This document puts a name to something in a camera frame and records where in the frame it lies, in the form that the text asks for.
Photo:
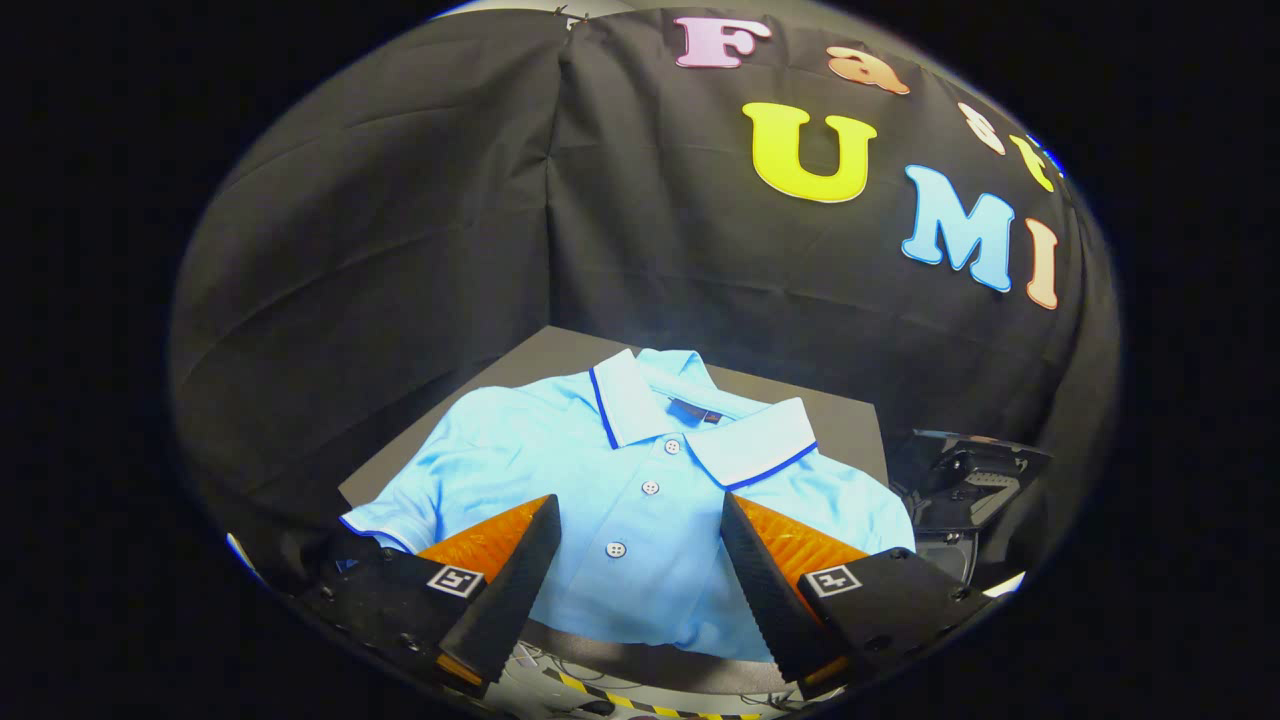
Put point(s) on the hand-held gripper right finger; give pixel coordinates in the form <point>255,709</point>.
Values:
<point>770,590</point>

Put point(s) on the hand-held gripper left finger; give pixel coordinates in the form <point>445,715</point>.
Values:
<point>520,590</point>

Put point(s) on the light blue polo shirt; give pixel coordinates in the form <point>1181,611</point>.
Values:
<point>640,540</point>

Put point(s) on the dark washing machine lid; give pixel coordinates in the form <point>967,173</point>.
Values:
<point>970,480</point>

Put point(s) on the yellow black floor tape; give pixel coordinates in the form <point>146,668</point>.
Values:
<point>640,703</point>

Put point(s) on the grey cabinet with dark top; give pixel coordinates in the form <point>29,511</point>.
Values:
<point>810,420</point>

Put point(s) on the black backdrop cloth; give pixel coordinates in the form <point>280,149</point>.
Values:
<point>400,200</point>

